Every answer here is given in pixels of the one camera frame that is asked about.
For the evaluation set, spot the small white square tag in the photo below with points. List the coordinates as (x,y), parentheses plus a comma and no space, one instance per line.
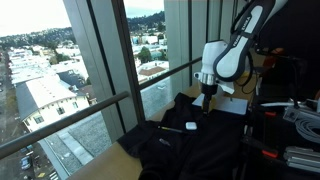
(191,125)

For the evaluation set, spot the grey camera box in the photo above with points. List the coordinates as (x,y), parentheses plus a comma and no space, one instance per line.
(291,114)

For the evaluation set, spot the black jumper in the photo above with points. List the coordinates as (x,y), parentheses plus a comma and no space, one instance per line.
(206,150)

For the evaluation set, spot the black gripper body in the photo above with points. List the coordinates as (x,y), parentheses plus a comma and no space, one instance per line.
(209,90)

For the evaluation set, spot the grey aluminium bars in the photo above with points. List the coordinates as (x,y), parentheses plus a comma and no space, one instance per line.
(301,158)

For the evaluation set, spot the long grey handrail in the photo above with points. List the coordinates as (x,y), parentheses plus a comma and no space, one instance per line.
(66,120)

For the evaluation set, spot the white rod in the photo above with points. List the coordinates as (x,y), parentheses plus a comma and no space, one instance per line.
(276,104)

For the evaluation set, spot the orange object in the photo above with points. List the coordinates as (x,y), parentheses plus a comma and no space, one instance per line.
(277,51)

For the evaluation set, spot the black pen with yellow tip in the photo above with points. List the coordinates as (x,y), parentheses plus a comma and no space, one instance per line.
(170,129)

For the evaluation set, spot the silver zipper pull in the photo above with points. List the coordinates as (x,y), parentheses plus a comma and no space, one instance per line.
(164,142)

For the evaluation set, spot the grey window mullion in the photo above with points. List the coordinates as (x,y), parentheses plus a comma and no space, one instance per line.
(100,66)

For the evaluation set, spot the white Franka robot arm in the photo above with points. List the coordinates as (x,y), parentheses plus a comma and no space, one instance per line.
(233,60)

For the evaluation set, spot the white flat board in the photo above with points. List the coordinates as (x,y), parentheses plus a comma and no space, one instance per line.
(233,106)

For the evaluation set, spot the dark window handrail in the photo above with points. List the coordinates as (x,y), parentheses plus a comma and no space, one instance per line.
(170,72)

